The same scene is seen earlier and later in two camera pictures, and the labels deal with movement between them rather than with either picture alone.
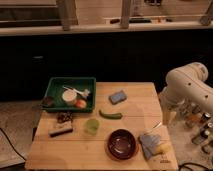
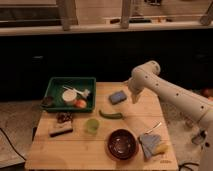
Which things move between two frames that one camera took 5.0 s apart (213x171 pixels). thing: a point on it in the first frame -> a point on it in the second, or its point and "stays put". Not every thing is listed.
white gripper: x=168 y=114 -> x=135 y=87
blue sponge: x=118 y=97 stays put
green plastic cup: x=92 y=126 stays put
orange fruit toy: x=81 y=103 stays put
